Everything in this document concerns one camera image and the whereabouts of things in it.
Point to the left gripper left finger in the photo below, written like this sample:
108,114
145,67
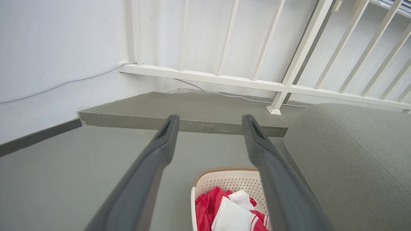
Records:
141,186

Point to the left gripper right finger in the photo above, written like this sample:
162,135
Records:
279,189

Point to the cream perforated laundry basket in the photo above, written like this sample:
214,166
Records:
224,181

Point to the red and white garment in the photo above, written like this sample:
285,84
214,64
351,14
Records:
231,215

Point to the grey fabric sofa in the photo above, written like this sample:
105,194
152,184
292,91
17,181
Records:
353,166

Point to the white metal railing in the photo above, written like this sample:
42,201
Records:
208,77

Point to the black wall baseboard strip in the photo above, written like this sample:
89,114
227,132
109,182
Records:
38,136

